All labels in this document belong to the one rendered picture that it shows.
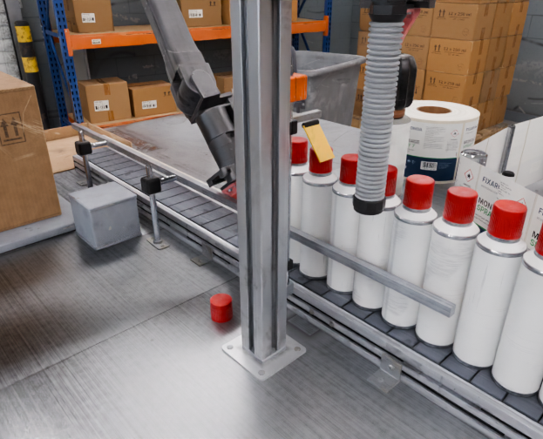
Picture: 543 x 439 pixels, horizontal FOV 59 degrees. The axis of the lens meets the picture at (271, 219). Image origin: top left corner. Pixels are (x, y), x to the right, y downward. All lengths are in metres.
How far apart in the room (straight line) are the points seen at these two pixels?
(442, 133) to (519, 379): 0.64
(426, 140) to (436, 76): 3.10
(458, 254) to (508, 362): 0.13
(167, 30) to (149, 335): 0.53
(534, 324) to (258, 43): 0.40
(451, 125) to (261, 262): 0.66
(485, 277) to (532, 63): 4.95
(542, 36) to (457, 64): 1.47
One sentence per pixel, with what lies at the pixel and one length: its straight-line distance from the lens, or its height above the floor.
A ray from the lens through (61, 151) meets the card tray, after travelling 1.60.
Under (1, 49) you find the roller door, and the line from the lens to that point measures 4.92.
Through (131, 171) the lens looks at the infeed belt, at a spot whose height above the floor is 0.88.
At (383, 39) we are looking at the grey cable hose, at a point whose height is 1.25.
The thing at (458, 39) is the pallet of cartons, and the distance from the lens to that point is 4.14.
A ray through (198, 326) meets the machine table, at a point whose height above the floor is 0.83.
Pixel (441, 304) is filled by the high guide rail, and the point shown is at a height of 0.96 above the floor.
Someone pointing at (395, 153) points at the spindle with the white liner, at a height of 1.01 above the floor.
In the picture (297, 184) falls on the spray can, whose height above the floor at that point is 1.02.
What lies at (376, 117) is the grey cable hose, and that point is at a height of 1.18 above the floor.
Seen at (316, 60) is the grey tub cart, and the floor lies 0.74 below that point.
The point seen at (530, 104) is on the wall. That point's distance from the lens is 5.51.
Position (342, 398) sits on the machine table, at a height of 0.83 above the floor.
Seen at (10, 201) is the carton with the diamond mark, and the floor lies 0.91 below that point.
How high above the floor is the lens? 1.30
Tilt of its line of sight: 26 degrees down
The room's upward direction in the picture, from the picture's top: straight up
